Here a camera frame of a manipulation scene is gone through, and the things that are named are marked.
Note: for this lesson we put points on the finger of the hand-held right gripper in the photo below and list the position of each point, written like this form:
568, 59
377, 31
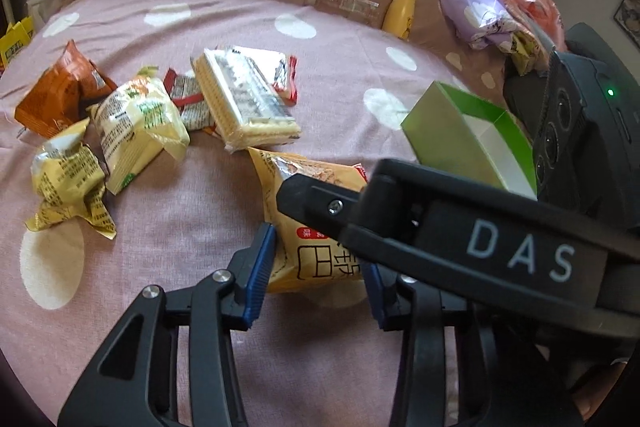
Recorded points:
315, 202

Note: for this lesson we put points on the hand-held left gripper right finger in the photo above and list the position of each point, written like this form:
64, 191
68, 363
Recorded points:
375, 297

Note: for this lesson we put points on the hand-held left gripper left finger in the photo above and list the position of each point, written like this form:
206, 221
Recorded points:
260, 267

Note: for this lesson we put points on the yellow snack packet orange print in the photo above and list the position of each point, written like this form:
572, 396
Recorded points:
310, 257

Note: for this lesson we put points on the green cardboard box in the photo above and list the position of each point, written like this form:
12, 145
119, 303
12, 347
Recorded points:
450, 142

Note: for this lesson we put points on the cream wafer biscuit pack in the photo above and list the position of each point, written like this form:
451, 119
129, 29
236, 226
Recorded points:
240, 102

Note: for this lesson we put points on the red-white striped snack packet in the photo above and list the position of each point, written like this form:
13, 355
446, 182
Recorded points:
287, 79

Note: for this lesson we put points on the small red-white snack packet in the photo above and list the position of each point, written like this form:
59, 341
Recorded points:
190, 104

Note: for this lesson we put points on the yellow-green snack packet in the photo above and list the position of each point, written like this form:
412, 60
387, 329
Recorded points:
135, 127

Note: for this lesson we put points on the orange-brown snack packet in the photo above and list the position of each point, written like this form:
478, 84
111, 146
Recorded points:
60, 87

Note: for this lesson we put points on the person's right forearm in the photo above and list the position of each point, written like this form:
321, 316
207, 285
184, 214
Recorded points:
597, 389

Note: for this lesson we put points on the pink dotted bed sheet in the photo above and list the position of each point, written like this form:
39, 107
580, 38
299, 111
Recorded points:
190, 217

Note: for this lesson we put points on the yellow printed bag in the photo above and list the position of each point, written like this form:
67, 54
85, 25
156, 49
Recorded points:
525, 52

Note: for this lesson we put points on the clear plastic bottle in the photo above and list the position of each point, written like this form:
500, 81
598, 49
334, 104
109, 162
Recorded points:
350, 4

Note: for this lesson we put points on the yellow bottle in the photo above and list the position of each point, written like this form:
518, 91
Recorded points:
400, 12

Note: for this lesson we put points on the purple dotted cloth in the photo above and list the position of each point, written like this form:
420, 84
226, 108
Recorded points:
470, 7

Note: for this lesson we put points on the orange plastic bag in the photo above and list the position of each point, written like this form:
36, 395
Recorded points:
535, 7

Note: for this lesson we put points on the yellow packets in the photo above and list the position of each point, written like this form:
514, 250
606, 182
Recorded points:
15, 39

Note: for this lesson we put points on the framed wall picture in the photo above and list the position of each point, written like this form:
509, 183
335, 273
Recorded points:
631, 12

